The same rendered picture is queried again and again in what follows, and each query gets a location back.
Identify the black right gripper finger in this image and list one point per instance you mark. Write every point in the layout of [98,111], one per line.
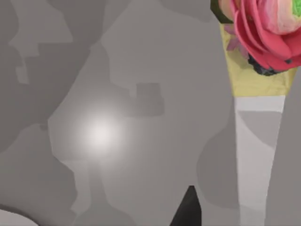
[190,209]

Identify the pink flower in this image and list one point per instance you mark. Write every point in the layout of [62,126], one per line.
[258,70]

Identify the white round object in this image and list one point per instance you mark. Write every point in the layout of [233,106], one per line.
[11,217]

